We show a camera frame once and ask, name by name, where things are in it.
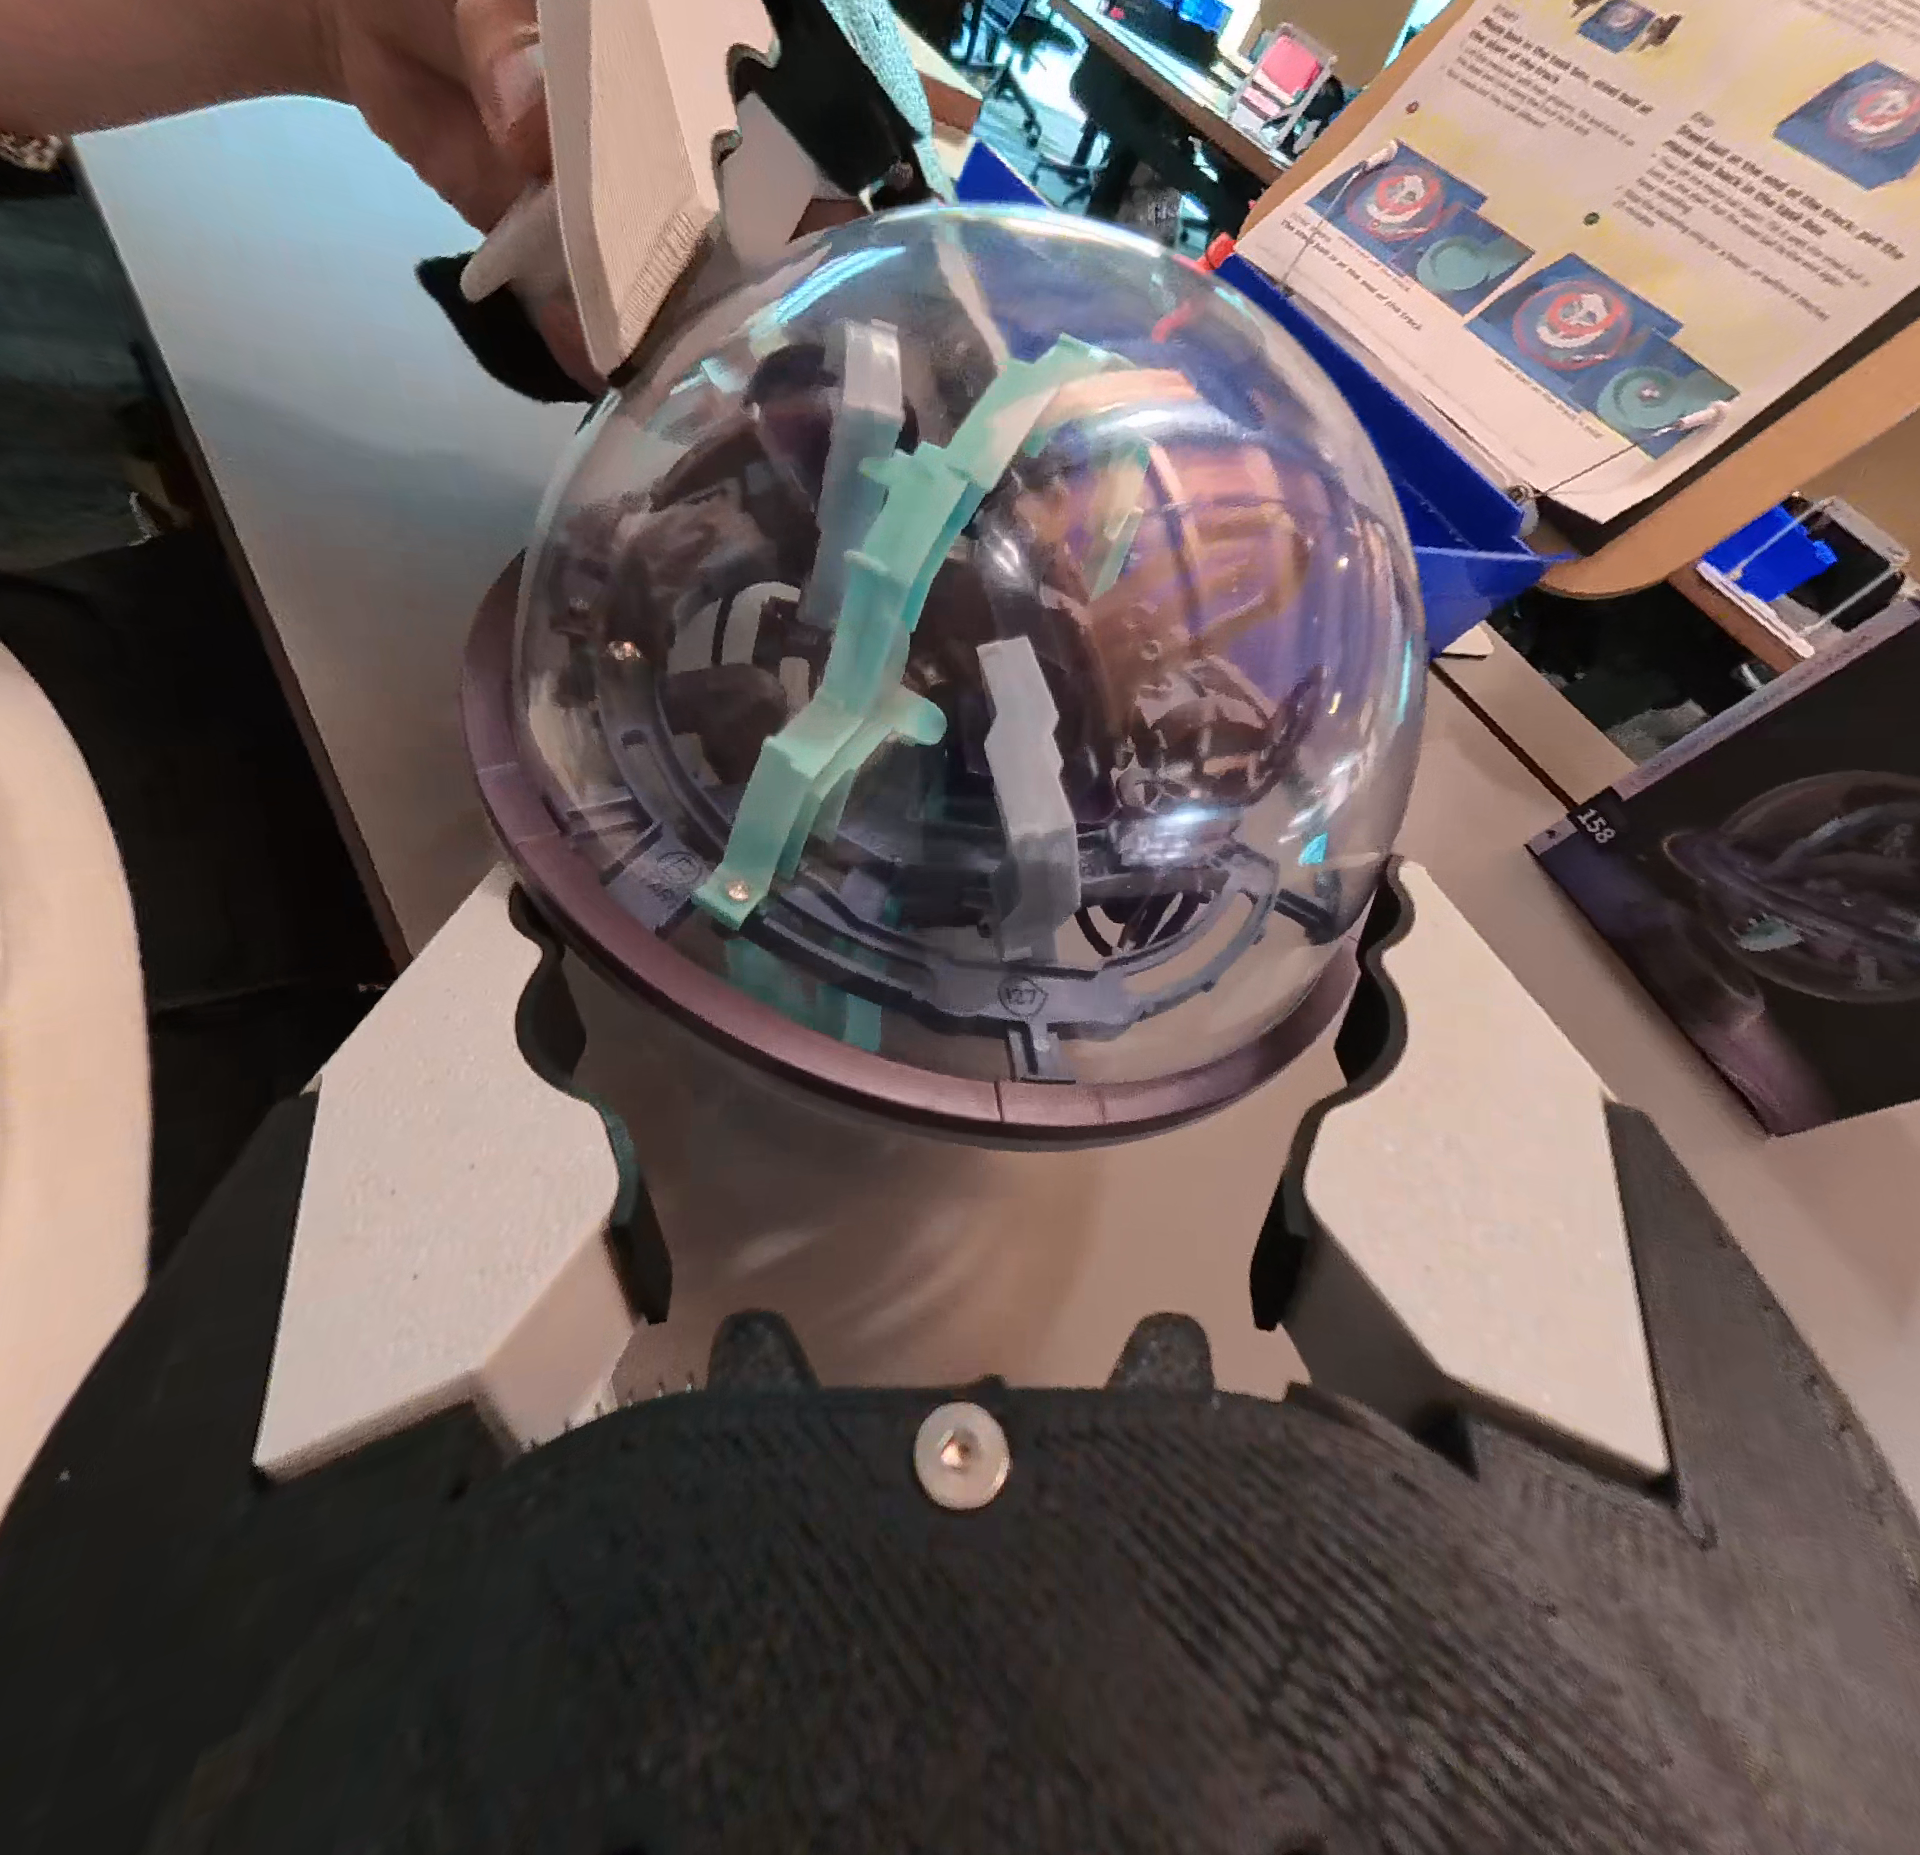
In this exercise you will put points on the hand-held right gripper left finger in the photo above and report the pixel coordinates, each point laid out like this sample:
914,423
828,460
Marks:
435,1227

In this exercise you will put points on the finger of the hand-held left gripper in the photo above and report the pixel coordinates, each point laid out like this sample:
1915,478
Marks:
630,129

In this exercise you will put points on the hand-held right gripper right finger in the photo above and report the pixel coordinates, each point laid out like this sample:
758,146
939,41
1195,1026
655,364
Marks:
1487,1240

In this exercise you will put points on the clear plastic maze ball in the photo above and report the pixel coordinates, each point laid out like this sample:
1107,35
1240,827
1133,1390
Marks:
962,655

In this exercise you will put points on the person's left hand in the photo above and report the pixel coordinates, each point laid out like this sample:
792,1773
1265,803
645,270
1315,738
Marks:
435,25

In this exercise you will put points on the long wooden desk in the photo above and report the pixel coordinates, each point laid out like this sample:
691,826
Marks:
1186,93

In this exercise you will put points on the clear stand with red card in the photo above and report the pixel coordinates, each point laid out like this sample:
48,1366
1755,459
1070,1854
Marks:
1288,79

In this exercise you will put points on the dark printed toy box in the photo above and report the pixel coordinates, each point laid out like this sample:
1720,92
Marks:
1772,895

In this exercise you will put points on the printed instruction sheet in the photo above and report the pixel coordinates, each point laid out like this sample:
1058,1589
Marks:
1619,160

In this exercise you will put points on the brown cardboard backing board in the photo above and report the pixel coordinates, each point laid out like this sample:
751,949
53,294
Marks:
1802,460

